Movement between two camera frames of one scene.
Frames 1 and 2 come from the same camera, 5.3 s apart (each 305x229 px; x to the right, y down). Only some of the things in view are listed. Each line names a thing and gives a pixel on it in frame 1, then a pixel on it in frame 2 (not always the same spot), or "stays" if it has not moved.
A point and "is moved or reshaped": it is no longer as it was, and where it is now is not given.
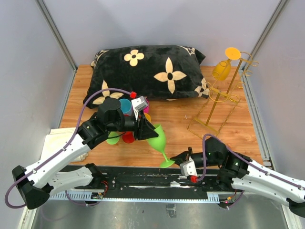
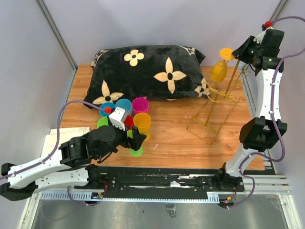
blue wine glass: x=126 y=106 stays
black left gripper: x=143 y=130 -> x=135 y=143
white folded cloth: x=55 y=139 stays
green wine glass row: x=158 y=144 -> x=133 y=153
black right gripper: x=182 y=156 -> x=240 y=53
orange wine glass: x=221 y=70 is moved or reshaped
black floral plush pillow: x=157 y=72 stays
